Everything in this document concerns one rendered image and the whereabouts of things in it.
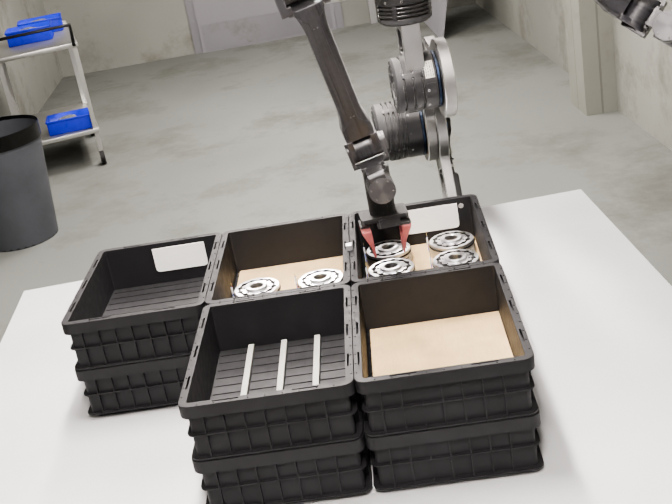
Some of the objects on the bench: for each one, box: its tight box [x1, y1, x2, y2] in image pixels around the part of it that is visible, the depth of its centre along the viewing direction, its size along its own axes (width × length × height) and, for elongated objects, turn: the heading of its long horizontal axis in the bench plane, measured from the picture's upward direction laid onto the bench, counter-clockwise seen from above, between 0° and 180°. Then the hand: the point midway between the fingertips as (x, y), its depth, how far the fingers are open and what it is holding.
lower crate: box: [75, 355, 190, 416], centre depth 239 cm, size 40×30×12 cm
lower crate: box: [363, 392, 544, 491], centre depth 199 cm, size 40×30×12 cm
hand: (389, 250), depth 231 cm, fingers open, 6 cm apart
